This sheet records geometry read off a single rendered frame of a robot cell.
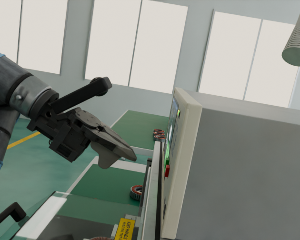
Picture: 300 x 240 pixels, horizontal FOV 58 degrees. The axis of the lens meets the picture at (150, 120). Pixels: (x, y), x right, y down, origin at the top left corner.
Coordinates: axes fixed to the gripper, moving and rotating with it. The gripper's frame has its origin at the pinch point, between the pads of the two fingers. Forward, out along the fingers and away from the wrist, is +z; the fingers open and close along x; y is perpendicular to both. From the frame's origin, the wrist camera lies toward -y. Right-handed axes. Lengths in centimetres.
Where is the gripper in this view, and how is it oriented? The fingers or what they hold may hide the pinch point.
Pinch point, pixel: (133, 153)
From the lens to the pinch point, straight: 53.6
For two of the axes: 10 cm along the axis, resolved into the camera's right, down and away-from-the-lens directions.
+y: -5.7, 8.1, 1.7
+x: -0.5, 1.7, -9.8
